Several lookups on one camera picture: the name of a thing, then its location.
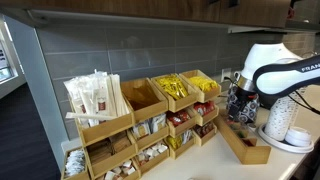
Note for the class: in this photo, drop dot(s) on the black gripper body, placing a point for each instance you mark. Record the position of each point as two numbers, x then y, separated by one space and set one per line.
243 98

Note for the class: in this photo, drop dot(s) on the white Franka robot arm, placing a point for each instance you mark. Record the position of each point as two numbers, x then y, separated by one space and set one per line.
276 80

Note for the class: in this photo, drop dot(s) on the yellow sachets pile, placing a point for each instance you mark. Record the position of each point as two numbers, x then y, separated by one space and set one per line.
203 83
171 86

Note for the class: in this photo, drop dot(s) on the white peanut butter sachet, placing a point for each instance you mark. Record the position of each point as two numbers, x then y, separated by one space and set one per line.
142 130
158 122

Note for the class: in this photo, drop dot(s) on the wooden bin with red packets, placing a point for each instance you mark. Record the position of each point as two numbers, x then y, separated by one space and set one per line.
181 128
208 118

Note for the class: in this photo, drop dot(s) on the red packets pile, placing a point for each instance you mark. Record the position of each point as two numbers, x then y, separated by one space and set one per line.
204 108
178 118

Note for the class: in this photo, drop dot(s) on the tall paper cup stack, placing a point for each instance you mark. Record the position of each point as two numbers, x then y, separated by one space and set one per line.
281 120

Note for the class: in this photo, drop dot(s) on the dark red packets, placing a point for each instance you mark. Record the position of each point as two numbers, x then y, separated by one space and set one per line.
204 129

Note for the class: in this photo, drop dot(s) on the wooden bin with dark packets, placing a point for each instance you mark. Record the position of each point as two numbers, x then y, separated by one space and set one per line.
206 138

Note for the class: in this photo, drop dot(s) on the white round tray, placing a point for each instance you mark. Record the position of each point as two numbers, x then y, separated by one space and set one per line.
276 144

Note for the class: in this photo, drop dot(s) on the long wooden tray box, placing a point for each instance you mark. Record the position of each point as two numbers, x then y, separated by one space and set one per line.
253 155

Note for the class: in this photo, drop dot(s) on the white cup lids stack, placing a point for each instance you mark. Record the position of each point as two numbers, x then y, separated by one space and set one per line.
298 136

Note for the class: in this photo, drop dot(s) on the yellow and white packets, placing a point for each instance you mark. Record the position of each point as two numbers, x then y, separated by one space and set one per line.
178 140

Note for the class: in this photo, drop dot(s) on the wooden bin yellow white packets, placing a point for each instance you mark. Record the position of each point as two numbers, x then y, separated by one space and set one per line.
183 150

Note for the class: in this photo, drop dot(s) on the empty wooden bin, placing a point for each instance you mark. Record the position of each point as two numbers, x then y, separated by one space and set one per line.
143 96

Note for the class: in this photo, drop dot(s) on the creamer cups pile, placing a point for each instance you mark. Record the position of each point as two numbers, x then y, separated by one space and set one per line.
151 152
121 169

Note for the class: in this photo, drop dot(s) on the wooden upper cabinet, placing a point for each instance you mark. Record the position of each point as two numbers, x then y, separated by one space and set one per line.
150 8

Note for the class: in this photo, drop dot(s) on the brown napkins stack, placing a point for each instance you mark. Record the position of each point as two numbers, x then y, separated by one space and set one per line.
110 146

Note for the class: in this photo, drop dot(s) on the wooden bin with cutlery packets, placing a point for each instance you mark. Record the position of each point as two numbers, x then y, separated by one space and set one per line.
103 131

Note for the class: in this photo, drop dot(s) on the wooden bin with brown napkins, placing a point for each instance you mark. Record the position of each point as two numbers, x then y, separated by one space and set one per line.
113 161

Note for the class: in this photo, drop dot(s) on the white wrapped cutlery packets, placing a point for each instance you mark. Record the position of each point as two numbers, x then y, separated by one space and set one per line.
93 93

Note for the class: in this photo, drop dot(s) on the small white packets pile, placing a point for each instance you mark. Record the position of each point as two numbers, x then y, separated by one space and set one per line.
75 162

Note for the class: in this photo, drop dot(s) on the small wooden bin white packets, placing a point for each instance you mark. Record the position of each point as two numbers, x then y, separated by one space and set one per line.
80 176

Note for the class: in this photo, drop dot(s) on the window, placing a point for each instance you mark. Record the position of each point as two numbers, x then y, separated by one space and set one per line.
5 71

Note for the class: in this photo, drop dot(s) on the white wall outlet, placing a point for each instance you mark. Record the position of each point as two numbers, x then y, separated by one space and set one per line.
226 74

